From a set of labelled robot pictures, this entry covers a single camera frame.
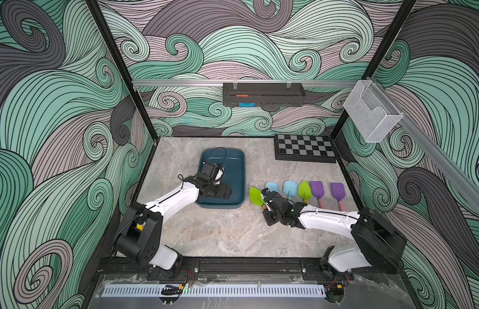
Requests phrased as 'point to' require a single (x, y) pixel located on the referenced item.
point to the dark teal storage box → (234, 161)
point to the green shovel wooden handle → (256, 197)
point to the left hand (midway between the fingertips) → (223, 189)
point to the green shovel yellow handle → (304, 190)
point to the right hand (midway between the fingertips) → (268, 212)
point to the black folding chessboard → (316, 148)
